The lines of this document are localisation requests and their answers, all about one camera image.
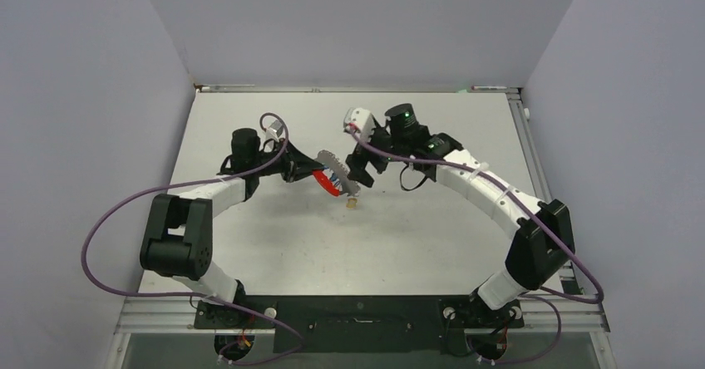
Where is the metal key holder red handle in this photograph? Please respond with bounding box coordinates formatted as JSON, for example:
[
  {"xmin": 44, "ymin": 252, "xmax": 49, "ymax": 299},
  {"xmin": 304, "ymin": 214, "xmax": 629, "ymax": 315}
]
[{"xmin": 313, "ymin": 150, "xmax": 361, "ymax": 198}]

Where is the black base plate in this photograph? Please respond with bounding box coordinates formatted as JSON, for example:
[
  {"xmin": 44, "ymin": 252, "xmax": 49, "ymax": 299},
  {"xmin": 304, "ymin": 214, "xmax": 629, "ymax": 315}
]
[{"xmin": 193, "ymin": 295, "xmax": 525, "ymax": 357}]

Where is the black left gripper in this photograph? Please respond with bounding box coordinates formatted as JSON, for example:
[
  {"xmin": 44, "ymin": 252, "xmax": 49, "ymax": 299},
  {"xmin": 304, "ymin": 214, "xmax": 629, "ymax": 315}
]
[{"xmin": 252, "ymin": 138, "xmax": 323, "ymax": 185}]

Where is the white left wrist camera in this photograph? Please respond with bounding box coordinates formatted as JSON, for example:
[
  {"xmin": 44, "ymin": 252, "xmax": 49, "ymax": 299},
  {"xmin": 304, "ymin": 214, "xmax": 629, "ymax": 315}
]
[{"xmin": 265, "ymin": 123, "xmax": 284, "ymax": 141}]

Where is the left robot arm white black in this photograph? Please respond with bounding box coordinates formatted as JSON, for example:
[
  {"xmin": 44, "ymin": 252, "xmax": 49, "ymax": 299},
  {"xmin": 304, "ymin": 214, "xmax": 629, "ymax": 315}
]
[{"xmin": 139, "ymin": 122, "xmax": 324, "ymax": 327}]

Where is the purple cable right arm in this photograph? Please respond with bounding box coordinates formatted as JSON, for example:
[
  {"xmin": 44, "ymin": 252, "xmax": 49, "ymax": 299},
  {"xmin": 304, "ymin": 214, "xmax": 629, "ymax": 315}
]
[{"xmin": 347, "ymin": 126, "xmax": 605, "ymax": 367}]

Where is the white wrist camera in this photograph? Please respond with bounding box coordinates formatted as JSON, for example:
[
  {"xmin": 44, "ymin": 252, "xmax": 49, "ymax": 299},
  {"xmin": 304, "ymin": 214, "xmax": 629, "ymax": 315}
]
[
  {"xmin": 343, "ymin": 107, "xmax": 375, "ymax": 135},
  {"xmin": 265, "ymin": 123, "xmax": 284, "ymax": 141}
]

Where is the aluminium frame rail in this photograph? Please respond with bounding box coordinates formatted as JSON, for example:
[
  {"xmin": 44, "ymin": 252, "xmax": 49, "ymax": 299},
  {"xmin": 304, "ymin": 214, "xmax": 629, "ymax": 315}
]
[{"xmin": 104, "ymin": 86, "xmax": 618, "ymax": 369}]

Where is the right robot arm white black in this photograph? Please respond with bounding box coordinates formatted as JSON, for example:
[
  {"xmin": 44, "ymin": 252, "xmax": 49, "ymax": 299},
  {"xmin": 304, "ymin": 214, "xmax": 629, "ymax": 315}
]
[{"xmin": 343, "ymin": 103, "xmax": 574, "ymax": 326}]

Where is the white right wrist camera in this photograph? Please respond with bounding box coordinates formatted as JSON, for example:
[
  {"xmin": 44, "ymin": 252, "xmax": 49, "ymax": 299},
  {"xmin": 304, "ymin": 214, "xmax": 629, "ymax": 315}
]
[{"xmin": 343, "ymin": 107, "xmax": 375, "ymax": 135}]

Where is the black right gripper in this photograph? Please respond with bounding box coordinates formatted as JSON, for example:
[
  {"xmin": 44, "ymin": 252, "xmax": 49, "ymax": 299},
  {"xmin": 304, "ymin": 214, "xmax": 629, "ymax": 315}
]
[{"xmin": 346, "ymin": 121, "xmax": 408, "ymax": 187}]

